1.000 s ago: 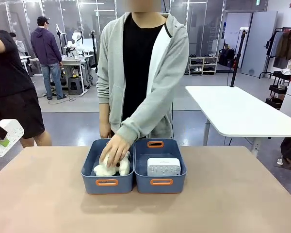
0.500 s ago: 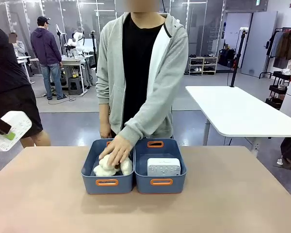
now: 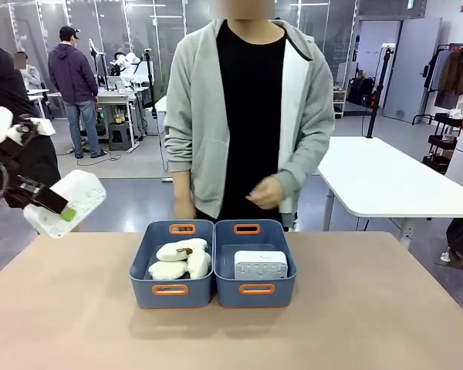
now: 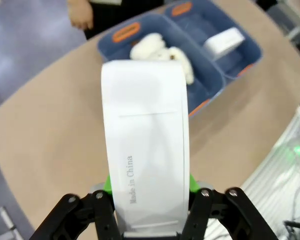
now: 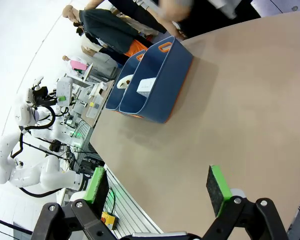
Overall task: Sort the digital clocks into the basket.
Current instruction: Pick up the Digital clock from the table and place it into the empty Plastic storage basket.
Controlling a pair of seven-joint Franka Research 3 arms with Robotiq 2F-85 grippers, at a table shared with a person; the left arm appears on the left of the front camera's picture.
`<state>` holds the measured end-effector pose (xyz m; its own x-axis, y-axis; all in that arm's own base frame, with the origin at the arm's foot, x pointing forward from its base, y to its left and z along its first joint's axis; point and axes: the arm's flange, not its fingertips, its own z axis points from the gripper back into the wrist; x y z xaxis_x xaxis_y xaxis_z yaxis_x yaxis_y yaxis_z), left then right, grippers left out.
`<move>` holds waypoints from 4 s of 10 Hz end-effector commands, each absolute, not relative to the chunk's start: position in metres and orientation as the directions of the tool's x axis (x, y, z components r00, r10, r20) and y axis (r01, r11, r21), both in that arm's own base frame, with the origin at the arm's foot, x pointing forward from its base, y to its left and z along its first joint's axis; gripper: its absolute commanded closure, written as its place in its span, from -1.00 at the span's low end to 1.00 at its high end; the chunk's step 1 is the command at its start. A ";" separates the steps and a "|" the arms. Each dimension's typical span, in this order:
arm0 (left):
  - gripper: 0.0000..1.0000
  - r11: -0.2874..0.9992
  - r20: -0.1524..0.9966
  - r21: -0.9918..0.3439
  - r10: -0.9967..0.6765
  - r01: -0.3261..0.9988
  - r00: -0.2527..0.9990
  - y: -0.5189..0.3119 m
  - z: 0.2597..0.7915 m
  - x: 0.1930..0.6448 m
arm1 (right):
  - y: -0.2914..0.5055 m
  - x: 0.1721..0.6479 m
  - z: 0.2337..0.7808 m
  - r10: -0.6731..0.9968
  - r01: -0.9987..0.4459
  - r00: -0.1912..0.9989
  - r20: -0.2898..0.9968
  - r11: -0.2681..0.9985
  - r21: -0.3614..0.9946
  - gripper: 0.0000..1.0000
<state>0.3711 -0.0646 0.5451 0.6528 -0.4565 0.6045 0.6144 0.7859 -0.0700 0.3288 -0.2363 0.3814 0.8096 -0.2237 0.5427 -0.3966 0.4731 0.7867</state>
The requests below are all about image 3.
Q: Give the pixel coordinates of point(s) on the white pastry packets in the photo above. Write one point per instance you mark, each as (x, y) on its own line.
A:
(169, 250)

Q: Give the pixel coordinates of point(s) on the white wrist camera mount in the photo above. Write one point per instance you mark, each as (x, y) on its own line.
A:
(38, 127)

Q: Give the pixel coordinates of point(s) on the black light stand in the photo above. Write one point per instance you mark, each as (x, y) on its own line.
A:
(378, 96)

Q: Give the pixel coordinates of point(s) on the white rectangular digital clock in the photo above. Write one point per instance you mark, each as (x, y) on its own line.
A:
(83, 190)
(260, 266)

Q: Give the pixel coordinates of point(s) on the person's left forearm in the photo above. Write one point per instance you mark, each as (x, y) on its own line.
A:
(308, 154)

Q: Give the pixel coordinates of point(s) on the seated person in grey top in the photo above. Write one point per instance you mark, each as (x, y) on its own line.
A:
(31, 77)

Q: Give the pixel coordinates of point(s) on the black bags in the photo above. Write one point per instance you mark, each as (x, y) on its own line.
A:
(360, 92)

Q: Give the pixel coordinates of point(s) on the black rolling cart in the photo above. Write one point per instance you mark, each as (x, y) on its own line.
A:
(443, 142)

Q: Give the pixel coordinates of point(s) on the grey plastic step stool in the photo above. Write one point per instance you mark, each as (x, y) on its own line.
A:
(120, 136)

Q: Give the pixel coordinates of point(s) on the man in navy hoodie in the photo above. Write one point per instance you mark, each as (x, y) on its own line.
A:
(71, 77)

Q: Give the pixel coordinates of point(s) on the grey workbench desk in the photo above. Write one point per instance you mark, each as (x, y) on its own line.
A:
(115, 100)

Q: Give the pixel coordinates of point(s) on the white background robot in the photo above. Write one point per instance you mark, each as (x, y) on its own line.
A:
(128, 65)

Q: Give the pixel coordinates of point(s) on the large white table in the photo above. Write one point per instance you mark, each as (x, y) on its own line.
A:
(389, 173)

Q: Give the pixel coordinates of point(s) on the person's right forearm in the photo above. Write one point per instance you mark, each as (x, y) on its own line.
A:
(179, 162)

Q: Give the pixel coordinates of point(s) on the person's right hand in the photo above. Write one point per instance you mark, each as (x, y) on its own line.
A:
(185, 211)

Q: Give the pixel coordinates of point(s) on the black clothes rack with garments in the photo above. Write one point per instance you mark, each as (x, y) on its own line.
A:
(453, 73)

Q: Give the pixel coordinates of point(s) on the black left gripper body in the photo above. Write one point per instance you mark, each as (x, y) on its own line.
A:
(9, 154)

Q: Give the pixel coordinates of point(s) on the small white shelf unit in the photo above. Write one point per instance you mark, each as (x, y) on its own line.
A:
(339, 102)

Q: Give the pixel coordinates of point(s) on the black camera tripod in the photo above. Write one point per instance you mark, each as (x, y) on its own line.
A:
(150, 88)

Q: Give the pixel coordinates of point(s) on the person in grey hoodie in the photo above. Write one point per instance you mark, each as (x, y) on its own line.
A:
(251, 96)

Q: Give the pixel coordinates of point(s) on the person's left hand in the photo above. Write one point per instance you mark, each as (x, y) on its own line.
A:
(268, 192)

